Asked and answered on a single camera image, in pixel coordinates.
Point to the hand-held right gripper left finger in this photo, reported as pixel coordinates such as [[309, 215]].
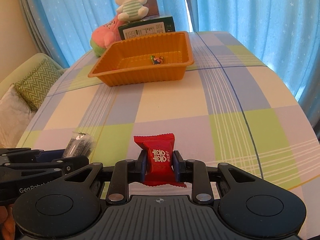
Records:
[[143, 163]]

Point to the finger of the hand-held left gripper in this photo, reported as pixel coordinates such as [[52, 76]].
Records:
[[50, 155], [75, 163]]

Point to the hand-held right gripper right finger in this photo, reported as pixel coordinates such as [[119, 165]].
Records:
[[176, 165]]

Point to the red snack packet white print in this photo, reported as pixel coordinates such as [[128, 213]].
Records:
[[158, 155]]

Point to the clear packet of dark snack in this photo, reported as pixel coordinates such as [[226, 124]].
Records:
[[80, 145]]

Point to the orange plastic tray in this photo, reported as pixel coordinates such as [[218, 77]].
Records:
[[140, 72]]

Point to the green orange candy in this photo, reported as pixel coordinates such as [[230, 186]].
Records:
[[157, 60]]

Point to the person's left hand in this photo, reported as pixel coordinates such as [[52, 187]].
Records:
[[6, 225]]

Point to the white pillow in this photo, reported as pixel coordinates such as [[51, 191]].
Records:
[[12, 117]]

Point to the green chevron pillow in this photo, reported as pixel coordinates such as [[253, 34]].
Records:
[[37, 82]]

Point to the light green sofa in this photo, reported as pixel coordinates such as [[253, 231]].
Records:
[[37, 57]]

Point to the pink plush toy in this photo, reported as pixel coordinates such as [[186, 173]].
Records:
[[105, 36]]

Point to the dark green box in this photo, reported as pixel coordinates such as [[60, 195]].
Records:
[[145, 30]]

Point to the grey curtain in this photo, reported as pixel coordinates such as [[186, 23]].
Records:
[[32, 17]]

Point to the blue curtain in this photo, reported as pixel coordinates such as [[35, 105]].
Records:
[[250, 10], [75, 17]]

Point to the white rabbit plush toy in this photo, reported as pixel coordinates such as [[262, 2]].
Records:
[[131, 7]]

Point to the grey picture board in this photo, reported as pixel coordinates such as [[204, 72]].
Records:
[[152, 2]]

